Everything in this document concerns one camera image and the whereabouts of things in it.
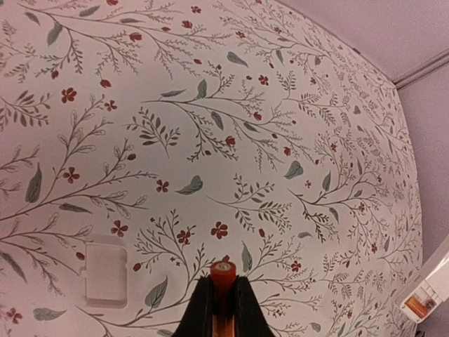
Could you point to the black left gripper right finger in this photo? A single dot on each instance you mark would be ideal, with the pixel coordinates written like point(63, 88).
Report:
point(249, 320)

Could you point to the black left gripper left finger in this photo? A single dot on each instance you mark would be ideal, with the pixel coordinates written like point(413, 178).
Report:
point(197, 320)

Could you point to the white battery cover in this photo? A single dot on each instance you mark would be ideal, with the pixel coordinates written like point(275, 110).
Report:
point(105, 272)

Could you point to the white remote control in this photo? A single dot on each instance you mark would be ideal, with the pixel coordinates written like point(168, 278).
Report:
point(429, 285)

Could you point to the floral patterned table mat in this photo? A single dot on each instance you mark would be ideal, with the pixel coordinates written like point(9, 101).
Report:
point(199, 131)

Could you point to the right aluminium frame post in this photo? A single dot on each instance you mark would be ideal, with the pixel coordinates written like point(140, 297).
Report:
point(426, 68)

